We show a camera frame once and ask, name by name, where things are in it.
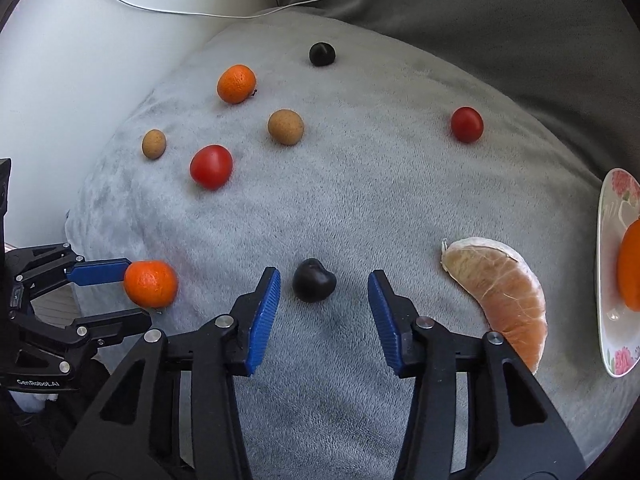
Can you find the dark cherry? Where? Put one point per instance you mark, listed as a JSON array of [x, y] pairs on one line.
[[313, 281]]

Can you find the dark plum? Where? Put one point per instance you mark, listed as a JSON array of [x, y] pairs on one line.
[[321, 54]]

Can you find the small brown longan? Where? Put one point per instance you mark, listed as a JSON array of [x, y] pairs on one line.
[[153, 144]]

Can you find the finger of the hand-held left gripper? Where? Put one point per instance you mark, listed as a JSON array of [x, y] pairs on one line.
[[97, 272], [115, 324]]

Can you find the peeled pomelo segment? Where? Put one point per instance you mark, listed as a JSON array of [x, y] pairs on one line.
[[505, 295]]

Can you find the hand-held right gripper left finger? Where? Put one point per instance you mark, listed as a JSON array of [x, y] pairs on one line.
[[264, 310]]

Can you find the small orange tangerine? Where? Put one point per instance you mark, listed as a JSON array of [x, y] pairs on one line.
[[151, 284], [236, 84]]

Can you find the large brown longan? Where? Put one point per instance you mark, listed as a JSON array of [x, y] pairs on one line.
[[285, 127]]

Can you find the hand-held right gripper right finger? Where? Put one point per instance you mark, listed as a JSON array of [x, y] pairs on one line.
[[384, 315]]

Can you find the dark grey fleece blanket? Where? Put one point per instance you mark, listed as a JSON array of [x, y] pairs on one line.
[[500, 35]]

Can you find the white floral plate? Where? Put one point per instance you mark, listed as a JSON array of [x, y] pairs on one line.
[[607, 240]]

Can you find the red cherry tomato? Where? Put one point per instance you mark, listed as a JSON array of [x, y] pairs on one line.
[[211, 167], [467, 124]]

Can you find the large orange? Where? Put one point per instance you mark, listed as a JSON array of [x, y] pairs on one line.
[[631, 265]]

